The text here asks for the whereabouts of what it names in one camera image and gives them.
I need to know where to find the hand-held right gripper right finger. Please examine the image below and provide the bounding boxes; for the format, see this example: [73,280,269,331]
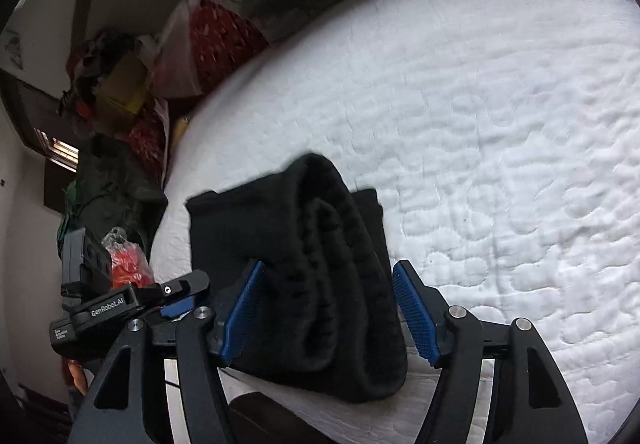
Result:
[392,260,588,444]

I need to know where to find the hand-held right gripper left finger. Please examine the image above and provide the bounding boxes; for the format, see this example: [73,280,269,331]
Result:
[67,260,265,444]

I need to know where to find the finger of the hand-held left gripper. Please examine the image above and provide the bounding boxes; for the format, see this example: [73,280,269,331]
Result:
[136,270,211,307]
[150,296,201,346]

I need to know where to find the black pants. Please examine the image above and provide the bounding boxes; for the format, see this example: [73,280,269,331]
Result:
[185,153,408,404]

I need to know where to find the person's left hand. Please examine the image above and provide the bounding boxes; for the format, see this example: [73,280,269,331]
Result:
[62,358,93,396]

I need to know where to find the plastic bag with orange contents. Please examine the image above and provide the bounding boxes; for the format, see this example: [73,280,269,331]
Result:
[100,226,156,291]

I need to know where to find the green cloth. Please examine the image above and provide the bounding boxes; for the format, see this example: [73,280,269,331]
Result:
[57,179,85,245]

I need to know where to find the dark crumpled cloth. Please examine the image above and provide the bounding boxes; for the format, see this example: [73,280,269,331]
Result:
[75,134,168,256]

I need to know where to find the small red bedding in plastic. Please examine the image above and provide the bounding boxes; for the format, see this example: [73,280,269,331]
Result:
[125,99,172,186]

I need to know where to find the yellow packet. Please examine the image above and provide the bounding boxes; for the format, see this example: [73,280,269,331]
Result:
[170,116,192,151]

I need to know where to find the window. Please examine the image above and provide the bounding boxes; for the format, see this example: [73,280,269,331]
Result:
[34,126,81,172]

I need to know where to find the white quilted bed cover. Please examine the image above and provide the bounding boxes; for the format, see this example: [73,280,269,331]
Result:
[150,0,640,444]

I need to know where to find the yellow cardboard box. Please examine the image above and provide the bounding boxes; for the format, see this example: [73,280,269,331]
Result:
[97,54,151,117]

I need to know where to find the pile of assorted clothes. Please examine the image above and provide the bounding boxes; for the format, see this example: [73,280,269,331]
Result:
[57,26,151,125]

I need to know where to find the large red bedding in plastic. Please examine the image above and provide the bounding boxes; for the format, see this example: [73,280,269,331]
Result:
[150,0,271,100]

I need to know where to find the dark wooden window frame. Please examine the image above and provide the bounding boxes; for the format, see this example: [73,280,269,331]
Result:
[0,69,87,215]

